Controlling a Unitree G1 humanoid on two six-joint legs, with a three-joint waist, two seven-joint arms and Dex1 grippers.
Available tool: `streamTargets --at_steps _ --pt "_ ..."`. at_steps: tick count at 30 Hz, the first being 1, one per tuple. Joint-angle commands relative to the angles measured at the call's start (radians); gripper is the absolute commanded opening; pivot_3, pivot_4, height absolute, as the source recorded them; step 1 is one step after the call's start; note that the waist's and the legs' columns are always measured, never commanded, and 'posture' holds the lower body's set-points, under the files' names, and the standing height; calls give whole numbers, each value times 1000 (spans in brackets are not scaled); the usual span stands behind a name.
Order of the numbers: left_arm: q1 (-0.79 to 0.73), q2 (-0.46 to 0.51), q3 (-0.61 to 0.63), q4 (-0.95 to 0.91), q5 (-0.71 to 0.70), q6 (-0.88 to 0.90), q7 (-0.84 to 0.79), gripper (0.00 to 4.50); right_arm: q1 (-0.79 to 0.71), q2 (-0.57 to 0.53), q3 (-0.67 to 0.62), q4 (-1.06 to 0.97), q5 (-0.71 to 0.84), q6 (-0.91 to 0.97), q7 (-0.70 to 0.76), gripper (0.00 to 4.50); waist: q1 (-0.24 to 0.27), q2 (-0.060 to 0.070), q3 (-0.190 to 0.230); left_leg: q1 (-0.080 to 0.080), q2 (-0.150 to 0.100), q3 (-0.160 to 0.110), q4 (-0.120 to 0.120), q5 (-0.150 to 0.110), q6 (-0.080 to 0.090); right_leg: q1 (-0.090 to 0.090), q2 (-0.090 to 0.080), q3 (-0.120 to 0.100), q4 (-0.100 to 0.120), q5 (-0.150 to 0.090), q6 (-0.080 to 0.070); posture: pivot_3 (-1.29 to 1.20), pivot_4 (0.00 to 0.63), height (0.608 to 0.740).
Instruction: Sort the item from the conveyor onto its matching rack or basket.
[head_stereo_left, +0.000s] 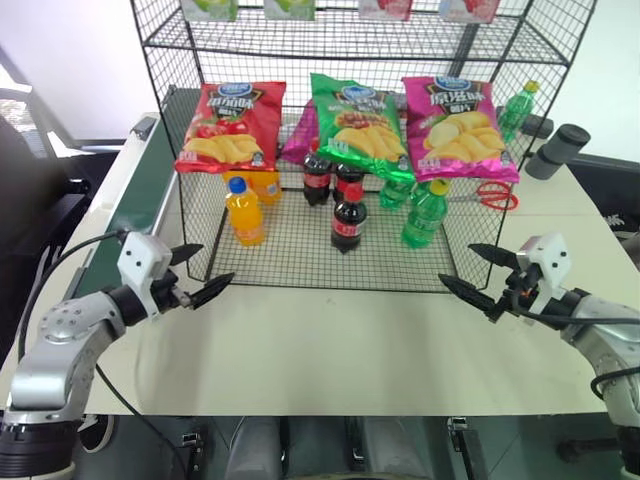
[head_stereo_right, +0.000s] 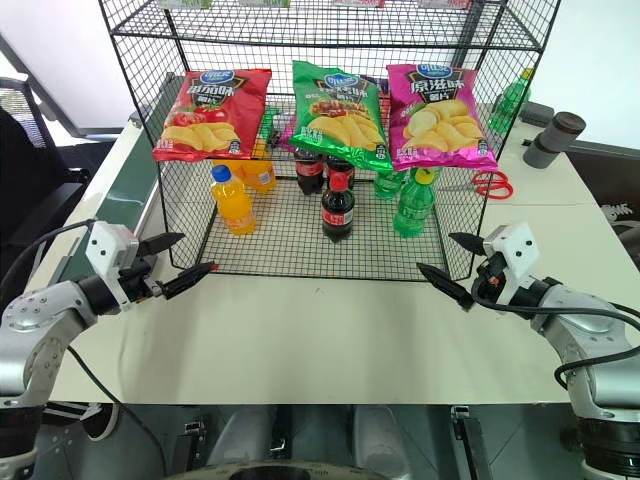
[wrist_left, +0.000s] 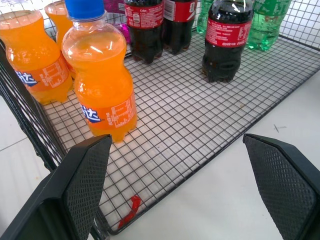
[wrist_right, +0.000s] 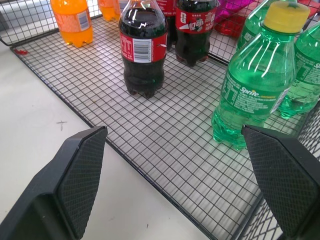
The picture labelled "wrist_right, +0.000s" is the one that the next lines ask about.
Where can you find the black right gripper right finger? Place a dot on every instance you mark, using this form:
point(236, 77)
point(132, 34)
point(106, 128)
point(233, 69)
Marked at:
point(282, 180)

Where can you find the pink foil snack bag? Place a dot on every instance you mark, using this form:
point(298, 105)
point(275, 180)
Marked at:
point(231, 7)

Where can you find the green Sprite bottle yellow cap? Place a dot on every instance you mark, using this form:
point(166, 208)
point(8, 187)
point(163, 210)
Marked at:
point(257, 82)

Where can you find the orange soda bottle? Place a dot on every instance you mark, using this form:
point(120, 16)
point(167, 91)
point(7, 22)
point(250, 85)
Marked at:
point(73, 21)
point(110, 8)

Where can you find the cola bottle with barcode label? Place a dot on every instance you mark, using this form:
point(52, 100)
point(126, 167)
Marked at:
point(143, 50)

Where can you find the cola bottle with red label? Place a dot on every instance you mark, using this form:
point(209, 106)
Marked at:
point(193, 32)
point(168, 22)

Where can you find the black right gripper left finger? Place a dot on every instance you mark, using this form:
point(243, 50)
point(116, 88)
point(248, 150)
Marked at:
point(75, 180)

